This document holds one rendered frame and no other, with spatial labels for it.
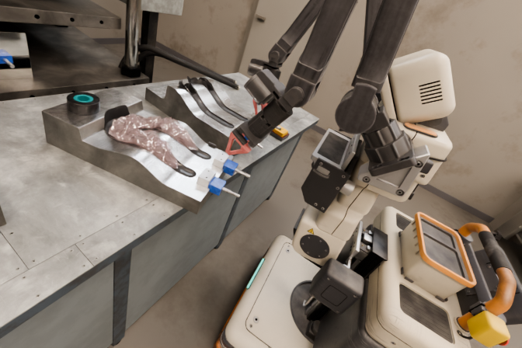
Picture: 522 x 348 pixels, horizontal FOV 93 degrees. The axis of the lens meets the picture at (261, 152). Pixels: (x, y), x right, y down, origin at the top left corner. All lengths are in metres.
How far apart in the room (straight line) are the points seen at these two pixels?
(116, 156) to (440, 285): 0.99
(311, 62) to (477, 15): 2.92
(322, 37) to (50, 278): 0.70
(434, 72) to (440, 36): 2.67
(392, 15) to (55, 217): 0.81
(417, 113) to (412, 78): 0.08
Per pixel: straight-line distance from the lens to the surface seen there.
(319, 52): 0.54
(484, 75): 3.46
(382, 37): 0.53
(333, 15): 0.54
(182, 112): 1.07
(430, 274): 0.94
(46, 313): 0.83
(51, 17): 1.34
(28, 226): 0.76
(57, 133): 0.91
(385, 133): 0.55
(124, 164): 0.79
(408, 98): 0.68
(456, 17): 3.36
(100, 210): 0.76
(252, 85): 0.60
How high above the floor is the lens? 1.38
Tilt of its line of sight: 32 degrees down
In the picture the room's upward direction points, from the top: 23 degrees clockwise
